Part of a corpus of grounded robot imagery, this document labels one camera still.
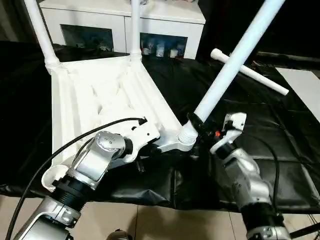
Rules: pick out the white plastic table leg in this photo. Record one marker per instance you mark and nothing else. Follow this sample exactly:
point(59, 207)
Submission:
point(260, 76)
point(42, 35)
point(135, 30)
point(235, 60)

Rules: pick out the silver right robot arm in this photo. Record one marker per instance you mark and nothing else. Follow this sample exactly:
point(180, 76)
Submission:
point(245, 175)

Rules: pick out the black work mat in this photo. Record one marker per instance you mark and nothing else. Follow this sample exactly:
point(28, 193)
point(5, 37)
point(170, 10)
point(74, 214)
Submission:
point(280, 165)

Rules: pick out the flat white board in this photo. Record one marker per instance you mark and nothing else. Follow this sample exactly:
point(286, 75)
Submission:
point(305, 90)

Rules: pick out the white cabinet with glass doors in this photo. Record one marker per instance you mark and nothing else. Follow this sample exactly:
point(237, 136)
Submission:
point(90, 12)

